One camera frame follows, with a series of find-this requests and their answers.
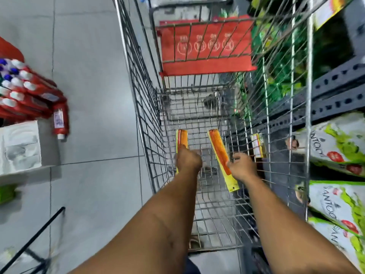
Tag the person's left fingers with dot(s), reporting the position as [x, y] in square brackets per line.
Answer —
[180, 152]

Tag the person's right hand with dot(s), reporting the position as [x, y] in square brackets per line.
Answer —
[242, 169]

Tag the black metal stand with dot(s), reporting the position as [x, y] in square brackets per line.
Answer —
[37, 233]

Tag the green packet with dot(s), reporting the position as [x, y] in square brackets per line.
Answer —
[6, 194]

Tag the small yellow red box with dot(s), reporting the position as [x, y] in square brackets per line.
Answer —
[259, 145]

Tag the person's right forearm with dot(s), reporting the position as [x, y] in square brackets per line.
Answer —
[285, 231]

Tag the red cart seat flap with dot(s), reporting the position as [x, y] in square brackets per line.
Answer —
[205, 45]

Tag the person's left forearm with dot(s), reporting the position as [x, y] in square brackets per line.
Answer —
[159, 225]

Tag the yellow orange box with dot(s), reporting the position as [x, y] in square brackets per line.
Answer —
[182, 139]
[221, 151]

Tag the person's right thumb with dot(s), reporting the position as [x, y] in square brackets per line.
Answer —
[231, 165]

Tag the person's left hand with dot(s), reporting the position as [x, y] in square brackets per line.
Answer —
[188, 162]

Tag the white cardboard box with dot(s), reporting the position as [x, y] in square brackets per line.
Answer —
[18, 146]

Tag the pile of green packets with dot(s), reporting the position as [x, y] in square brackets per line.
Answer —
[281, 68]

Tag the white green printed bag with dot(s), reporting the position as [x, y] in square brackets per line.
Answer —
[339, 142]
[336, 201]
[339, 242]

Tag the group of red bottles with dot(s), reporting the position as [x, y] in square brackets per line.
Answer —
[25, 91]

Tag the grey perforated metal shelf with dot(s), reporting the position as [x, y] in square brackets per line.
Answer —
[336, 91]

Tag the red white-capped single bottle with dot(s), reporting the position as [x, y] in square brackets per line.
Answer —
[60, 119]

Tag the yellow shelf label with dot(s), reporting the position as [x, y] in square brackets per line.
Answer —
[328, 9]

